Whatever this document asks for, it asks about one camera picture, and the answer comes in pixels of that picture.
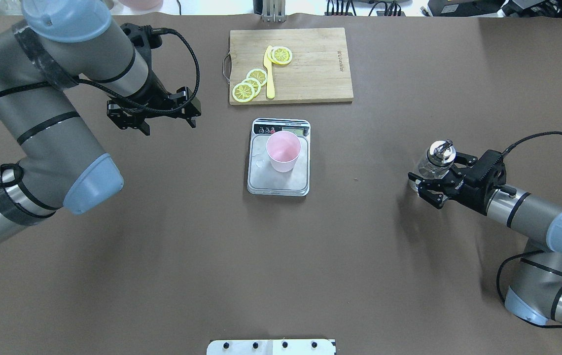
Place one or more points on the digital kitchen scale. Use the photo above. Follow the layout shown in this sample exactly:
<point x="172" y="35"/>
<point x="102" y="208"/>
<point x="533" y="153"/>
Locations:
<point x="262" y="179"/>

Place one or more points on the yellow plastic knife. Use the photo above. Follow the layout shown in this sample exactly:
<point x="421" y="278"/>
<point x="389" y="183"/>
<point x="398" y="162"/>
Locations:
<point x="267" y="63"/>

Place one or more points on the aluminium frame post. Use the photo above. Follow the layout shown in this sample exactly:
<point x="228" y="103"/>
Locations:
<point x="273" y="11"/>

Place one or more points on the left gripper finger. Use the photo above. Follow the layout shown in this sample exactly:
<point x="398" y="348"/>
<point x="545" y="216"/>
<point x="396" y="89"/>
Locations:
<point x="125" y="119"/>
<point x="191" y="107"/>

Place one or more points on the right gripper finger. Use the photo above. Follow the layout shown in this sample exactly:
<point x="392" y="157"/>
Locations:
<point x="434" y="191"/>
<point x="464" y="161"/>

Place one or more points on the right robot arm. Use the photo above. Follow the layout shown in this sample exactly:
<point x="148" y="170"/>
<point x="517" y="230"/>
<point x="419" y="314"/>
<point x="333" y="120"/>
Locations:
<point x="535" y="291"/>

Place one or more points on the lemon slice middle stack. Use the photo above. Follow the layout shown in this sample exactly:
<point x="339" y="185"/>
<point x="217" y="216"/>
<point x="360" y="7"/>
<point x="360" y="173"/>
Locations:
<point x="256" y="85"/>

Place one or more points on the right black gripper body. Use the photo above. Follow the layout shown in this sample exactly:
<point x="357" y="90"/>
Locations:
<point x="469" y="195"/>

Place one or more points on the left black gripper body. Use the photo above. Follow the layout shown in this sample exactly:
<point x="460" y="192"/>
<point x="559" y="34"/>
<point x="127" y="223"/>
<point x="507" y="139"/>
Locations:
<point x="154" y="91"/>

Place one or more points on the white pedestal column base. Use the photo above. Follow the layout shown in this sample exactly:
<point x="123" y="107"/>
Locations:
<point x="272" y="347"/>

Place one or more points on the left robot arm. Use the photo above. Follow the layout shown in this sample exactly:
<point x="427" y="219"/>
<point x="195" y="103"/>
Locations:
<point x="59" y="45"/>

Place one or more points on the bamboo cutting board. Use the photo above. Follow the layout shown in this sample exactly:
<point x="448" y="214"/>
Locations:
<point x="319" y="71"/>

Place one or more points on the lemon slice lone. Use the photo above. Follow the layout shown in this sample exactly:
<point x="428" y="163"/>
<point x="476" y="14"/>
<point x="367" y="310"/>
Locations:
<point x="281" y="55"/>

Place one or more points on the pink plastic cup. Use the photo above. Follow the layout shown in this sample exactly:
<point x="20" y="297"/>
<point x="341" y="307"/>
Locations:
<point x="283" y="149"/>

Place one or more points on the clear glass sauce bottle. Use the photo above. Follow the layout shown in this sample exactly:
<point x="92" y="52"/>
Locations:
<point x="435" y="162"/>

